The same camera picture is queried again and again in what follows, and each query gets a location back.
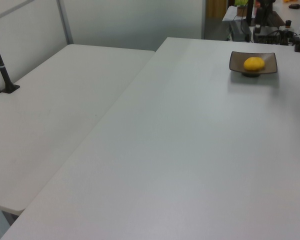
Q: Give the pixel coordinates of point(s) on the brown square ceramic plate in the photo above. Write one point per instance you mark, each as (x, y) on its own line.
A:
(236, 62)

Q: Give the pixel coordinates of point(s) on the grey metal partition post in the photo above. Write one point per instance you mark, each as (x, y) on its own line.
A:
(203, 20)

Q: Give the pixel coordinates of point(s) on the small wooden cup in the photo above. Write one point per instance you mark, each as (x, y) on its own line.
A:
(240, 11)

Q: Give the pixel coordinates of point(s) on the yellow wooden panel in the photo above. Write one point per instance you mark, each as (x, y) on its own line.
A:
(215, 8)

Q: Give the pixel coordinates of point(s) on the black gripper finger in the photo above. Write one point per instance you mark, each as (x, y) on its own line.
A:
(259, 17)
(267, 17)

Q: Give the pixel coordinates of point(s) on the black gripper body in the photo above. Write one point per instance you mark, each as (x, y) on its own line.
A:
(266, 3)

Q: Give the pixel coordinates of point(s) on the pink red object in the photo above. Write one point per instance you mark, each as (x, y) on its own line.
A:
(258, 3)

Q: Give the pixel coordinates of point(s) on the white paper sheets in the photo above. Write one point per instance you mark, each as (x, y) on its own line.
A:
(230, 15)

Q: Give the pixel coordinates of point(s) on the black computer mouse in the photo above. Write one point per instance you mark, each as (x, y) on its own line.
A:
(294, 6)

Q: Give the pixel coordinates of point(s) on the black camera stand pole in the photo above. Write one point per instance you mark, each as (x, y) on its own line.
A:
(1, 70)

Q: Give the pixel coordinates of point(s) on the black sloped flat panel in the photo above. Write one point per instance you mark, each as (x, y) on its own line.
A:
(276, 19)

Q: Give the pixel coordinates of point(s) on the black vertical pole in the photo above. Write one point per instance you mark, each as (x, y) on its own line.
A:
(250, 12)

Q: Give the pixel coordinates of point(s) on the yellow lemon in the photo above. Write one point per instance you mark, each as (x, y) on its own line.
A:
(253, 64)

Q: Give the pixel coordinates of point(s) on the emergency stop button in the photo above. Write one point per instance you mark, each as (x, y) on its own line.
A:
(288, 23)

